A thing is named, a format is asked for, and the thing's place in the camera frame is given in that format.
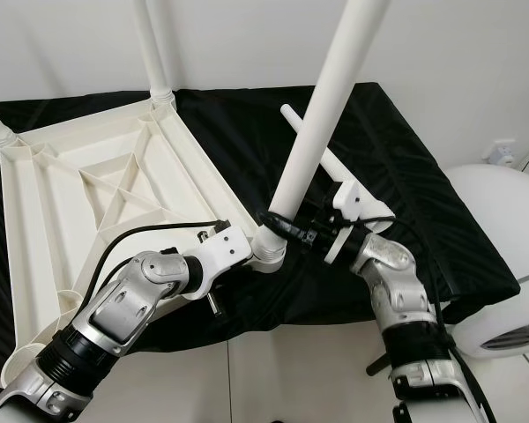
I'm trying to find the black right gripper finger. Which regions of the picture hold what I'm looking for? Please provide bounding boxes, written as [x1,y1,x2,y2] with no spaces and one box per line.
[260,210,305,241]

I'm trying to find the white plastic children table top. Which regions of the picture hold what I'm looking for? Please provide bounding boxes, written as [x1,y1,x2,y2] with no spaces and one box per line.
[0,94,287,389]

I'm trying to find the black cloth table cover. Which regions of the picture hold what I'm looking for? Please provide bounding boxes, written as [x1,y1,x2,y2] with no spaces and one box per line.
[0,82,521,340]

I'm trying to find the white rounded object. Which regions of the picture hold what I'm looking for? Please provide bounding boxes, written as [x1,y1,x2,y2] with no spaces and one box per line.
[441,163,529,360]

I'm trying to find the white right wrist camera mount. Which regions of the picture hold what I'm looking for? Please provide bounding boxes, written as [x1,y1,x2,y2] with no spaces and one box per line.
[326,181,389,263]

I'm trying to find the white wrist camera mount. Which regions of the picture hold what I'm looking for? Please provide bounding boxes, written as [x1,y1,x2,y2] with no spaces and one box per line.
[326,181,389,263]
[192,222,255,292]

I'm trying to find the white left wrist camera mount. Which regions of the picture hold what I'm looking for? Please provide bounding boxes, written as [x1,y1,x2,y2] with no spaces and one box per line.
[192,222,255,292]

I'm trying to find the white wall plug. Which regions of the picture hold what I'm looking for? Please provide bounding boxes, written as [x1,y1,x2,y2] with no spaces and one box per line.
[485,139,519,167]

